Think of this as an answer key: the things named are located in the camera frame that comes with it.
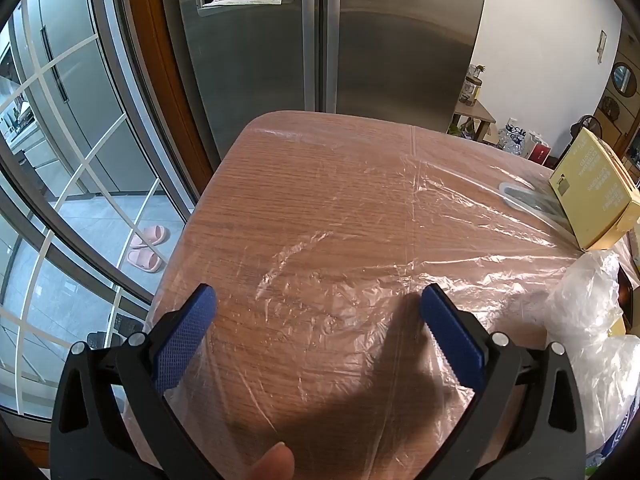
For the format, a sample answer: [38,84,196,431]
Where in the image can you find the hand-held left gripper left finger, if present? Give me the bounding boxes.
[50,282,218,480]

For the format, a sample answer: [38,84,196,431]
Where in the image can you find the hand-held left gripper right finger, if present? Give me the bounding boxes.
[420,282,588,480]

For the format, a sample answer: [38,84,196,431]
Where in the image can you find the clear plastic bag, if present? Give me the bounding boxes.
[544,249,640,456]

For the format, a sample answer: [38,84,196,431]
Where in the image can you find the blue white tissue pack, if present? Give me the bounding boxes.
[582,410,640,471]

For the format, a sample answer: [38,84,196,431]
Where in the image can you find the person's left hand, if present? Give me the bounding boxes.
[247,442,296,480]

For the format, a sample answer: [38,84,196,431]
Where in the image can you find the pink slipper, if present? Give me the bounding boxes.
[130,226,171,250]
[126,249,163,273]

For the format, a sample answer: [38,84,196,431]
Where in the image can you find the clear plastic table cover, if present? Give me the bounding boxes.
[150,110,626,480]

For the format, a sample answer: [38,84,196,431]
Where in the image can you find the grey plastic tray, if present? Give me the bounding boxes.
[498,181,576,233]

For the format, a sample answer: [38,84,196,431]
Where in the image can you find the red box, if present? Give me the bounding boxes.
[525,142,552,165]

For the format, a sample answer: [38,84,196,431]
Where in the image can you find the pale yellow cardboard box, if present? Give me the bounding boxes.
[548,127,640,252]

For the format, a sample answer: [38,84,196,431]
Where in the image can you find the pack of clear bottles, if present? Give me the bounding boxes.
[497,117,533,156]

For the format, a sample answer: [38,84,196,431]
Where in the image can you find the glass sliding door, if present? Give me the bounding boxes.
[0,0,216,421]

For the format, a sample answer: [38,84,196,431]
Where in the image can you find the small wooden side table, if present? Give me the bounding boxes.
[450,99,497,143]

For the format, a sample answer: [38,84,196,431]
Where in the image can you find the glass jar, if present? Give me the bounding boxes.
[459,64,485,107]

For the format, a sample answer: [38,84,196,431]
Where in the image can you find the dark wooden cabinet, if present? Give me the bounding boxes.
[595,20,640,161]

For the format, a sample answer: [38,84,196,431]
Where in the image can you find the stainless steel refrigerator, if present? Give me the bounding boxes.
[159,0,490,161]

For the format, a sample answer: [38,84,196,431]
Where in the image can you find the round mirror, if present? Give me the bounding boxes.
[612,62,635,95]

